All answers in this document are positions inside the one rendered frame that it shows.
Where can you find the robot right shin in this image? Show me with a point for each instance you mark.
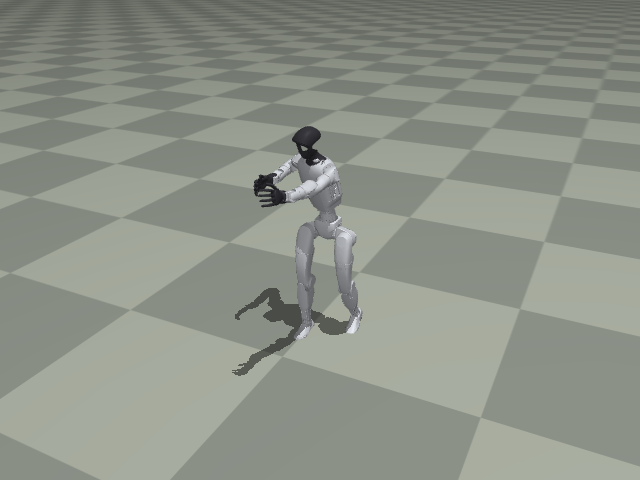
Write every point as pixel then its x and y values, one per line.
pixel 305 300

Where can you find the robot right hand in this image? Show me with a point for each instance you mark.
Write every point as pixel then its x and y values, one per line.
pixel 261 182

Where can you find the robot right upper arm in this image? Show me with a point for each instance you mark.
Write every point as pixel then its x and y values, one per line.
pixel 294 161

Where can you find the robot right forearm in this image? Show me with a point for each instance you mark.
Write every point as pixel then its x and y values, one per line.
pixel 284 170

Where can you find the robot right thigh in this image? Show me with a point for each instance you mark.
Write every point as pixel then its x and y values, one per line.
pixel 304 254

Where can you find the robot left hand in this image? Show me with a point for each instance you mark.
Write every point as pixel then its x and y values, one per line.
pixel 277 196

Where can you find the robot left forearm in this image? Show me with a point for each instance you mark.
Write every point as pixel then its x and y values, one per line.
pixel 301 192

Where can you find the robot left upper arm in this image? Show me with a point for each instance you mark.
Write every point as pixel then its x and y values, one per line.
pixel 330 176

